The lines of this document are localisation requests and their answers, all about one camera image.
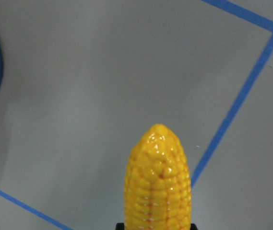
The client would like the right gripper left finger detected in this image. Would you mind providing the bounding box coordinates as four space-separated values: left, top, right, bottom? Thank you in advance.
116 223 125 230

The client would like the yellow corn cob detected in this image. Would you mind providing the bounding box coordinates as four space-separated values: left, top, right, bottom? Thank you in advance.
124 124 191 230

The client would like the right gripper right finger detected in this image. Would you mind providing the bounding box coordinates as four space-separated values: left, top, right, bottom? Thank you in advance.
190 223 197 230

